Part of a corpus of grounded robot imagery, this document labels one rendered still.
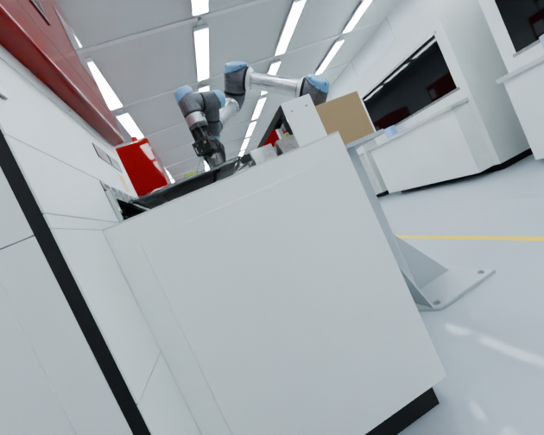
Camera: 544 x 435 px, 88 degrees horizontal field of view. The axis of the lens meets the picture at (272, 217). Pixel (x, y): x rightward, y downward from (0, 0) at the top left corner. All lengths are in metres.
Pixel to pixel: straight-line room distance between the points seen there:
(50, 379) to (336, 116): 1.27
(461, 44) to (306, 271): 3.73
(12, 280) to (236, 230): 0.40
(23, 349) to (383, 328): 0.74
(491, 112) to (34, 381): 4.15
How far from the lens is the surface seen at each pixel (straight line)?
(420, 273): 1.66
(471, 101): 4.04
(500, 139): 4.14
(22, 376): 0.59
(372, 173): 5.70
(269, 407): 0.81
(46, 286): 0.55
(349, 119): 1.42
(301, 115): 0.86
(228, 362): 0.75
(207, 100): 1.23
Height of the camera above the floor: 0.71
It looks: 2 degrees down
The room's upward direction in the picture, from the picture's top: 25 degrees counter-clockwise
